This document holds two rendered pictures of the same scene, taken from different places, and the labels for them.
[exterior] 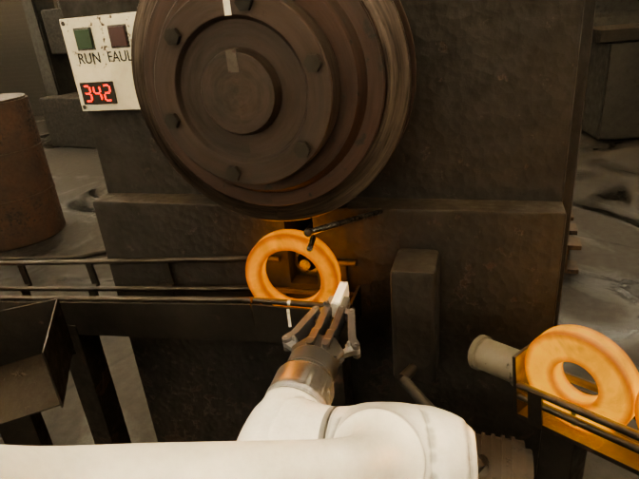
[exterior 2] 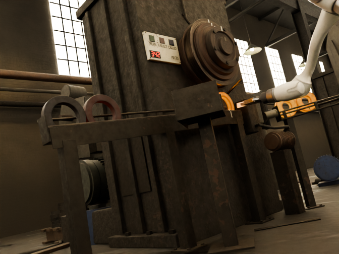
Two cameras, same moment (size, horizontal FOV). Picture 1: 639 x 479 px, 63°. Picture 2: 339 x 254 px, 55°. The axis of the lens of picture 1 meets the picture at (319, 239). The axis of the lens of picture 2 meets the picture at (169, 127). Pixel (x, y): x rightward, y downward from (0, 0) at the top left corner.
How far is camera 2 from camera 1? 226 cm
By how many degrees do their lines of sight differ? 69
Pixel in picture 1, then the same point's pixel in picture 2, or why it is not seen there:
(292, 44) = (232, 39)
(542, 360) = (280, 105)
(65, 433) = not seen: outside the picture
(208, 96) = (222, 44)
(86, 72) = (151, 47)
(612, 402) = (293, 105)
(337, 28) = not seen: hidden behind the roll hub
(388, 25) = not seen: hidden behind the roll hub
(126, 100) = (163, 58)
